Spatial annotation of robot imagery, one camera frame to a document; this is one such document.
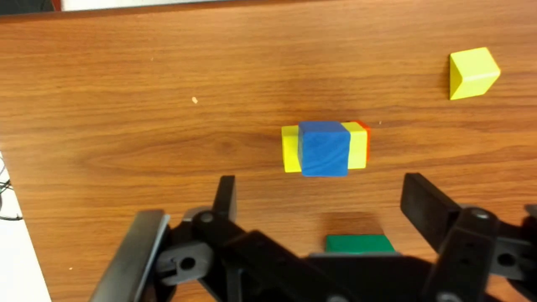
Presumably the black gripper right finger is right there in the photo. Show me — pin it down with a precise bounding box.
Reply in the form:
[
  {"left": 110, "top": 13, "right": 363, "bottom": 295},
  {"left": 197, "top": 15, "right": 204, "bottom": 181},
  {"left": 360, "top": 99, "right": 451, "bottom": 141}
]
[{"left": 399, "top": 171, "right": 537, "bottom": 302}]

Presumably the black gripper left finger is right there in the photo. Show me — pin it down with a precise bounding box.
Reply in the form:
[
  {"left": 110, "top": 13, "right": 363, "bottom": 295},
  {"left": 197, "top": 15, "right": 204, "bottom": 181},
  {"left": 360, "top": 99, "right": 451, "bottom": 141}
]
[{"left": 90, "top": 174, "right": 337, "bottom": 302}]

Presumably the yellow rectangular block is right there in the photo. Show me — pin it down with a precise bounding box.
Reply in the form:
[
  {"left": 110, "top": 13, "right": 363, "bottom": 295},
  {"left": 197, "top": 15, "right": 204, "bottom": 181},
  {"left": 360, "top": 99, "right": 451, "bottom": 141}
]
[{"left": 280, "top": 121, "right": 368, "bottom": 174}]

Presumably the red arch block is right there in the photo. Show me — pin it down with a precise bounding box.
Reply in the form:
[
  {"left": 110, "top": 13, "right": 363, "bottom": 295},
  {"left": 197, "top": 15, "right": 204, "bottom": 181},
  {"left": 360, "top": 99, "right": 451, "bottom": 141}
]
[{"left": 353, "top": 117, "right": 372, "bottom": 136}]

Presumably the blue cube block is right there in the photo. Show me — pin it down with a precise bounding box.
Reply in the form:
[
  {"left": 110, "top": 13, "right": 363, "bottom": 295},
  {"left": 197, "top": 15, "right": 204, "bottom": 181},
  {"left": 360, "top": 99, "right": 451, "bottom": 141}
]
[{"left": 296, "top": 119, "right": 352, "bottom": 179}]

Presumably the green block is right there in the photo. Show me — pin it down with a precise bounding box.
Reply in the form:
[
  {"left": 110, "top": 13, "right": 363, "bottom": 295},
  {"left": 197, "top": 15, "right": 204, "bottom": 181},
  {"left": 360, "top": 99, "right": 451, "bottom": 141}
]
[{"left": 323, "top": 233, "right": 395, "bottom": 257}]

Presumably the yellow wedge block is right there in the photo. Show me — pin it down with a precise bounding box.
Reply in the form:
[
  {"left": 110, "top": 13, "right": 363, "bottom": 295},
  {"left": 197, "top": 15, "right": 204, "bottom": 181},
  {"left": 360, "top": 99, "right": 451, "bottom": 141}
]
[{"left": 447, "top": 45, "right": 501, "bottom": 102}]

